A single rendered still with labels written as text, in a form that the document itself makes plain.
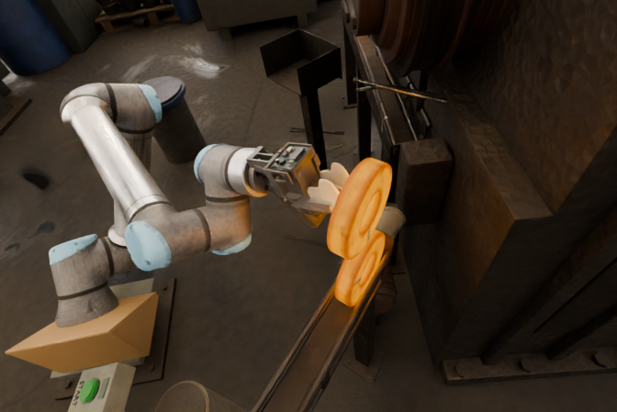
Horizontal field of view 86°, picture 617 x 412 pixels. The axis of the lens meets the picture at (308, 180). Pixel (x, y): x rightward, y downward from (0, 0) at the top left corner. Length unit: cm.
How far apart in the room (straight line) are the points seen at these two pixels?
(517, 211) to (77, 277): 129
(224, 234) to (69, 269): 82
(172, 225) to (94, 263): 79
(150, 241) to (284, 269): 96
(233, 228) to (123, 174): 25
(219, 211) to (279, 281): 86
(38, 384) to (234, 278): 82
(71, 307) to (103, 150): 72
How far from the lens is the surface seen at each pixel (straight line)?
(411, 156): 75
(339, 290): 64
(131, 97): 111
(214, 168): 66
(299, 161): 51
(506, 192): 62
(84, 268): 141
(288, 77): 146
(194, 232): 65
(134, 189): 73
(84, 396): 90
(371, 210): 55
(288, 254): 155
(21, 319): 203
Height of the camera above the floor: 132
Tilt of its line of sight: 47 degrees down
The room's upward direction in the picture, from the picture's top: 11 degrees counter-clockwise
